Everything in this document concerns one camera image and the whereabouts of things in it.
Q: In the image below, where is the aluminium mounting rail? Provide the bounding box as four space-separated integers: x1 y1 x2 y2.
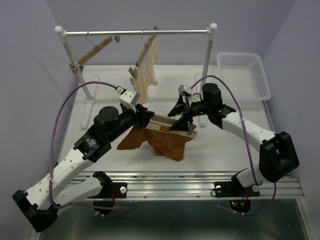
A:
69 171 305 201

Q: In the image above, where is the white plastic basket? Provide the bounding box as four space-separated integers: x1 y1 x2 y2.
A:
216 52 272 101

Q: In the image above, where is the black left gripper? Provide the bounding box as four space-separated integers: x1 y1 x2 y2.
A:
107 103 155 143

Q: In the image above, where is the wooden hanger for brown underwear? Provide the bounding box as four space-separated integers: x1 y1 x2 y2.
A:
146 110 197 139

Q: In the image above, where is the white metal clothes rack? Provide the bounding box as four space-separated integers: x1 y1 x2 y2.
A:
54 23 218 130

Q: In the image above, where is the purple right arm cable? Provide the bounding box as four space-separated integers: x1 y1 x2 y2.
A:
186 75 277 216

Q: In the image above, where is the wooden hanger with cream underwear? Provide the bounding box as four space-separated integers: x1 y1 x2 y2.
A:
128 30 159 80

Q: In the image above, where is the empty wooden clip hanger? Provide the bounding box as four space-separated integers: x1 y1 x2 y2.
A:
68 35 120 75

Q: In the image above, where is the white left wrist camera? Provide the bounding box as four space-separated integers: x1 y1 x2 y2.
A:
115 86 140 112

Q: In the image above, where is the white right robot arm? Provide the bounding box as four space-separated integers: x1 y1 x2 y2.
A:
168 83 300 198

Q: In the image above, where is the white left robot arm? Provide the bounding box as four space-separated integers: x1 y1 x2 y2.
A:
12 104 155 233

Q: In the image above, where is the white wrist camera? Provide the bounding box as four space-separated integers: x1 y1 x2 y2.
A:
178 84 193 101
115 86 140 112

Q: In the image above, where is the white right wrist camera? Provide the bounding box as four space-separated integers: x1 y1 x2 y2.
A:
178 84 193 101

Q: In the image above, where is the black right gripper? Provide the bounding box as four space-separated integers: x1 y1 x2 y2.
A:
166 95 211 132

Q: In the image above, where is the cream underwear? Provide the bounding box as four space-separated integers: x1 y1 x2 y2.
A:
130 49 158 105

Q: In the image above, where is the brown underwear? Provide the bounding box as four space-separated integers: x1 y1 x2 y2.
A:
117 127 193 162

